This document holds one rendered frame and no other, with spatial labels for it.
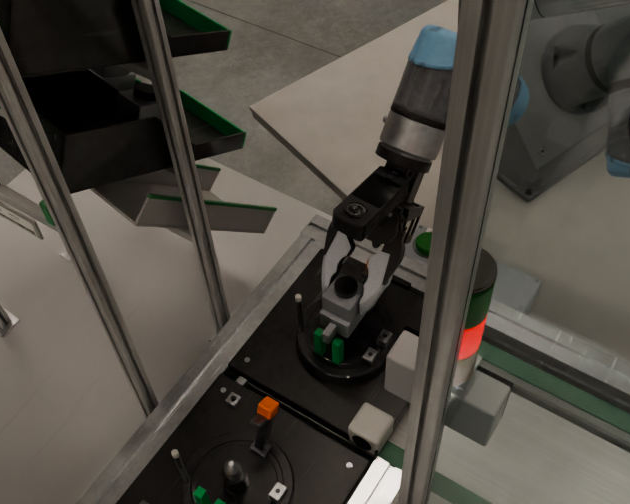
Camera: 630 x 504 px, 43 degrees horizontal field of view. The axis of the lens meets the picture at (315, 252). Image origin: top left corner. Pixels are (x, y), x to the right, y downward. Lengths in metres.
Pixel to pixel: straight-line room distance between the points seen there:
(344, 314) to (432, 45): 0.35
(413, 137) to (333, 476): 0.43
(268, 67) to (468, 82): 2.63
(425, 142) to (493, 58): 0.53
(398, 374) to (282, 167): 1.92
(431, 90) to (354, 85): 0.70
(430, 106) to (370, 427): 0.41
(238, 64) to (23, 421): 2.07
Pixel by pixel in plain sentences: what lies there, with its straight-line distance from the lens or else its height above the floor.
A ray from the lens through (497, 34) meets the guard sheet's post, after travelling 0.43.
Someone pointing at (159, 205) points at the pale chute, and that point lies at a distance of 1.01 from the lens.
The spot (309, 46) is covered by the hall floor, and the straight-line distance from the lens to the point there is 3.15.
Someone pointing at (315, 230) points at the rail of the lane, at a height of 0.96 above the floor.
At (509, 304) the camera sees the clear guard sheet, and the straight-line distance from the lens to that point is 0.60.
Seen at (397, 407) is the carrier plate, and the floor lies 0.97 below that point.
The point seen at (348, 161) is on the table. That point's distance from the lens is 1.49.
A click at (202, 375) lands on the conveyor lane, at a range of 1.13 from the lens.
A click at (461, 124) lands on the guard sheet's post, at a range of 0.48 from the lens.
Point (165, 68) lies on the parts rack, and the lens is 0.85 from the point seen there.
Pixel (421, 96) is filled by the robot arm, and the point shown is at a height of 1.30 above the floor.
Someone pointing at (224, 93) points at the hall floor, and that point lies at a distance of 2.98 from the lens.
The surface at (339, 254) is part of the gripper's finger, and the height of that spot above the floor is 1.12.
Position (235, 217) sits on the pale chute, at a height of 1.07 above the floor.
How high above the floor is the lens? 1.93
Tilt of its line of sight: 52 degrees down
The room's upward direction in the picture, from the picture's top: 3 degrees counter-clockwise
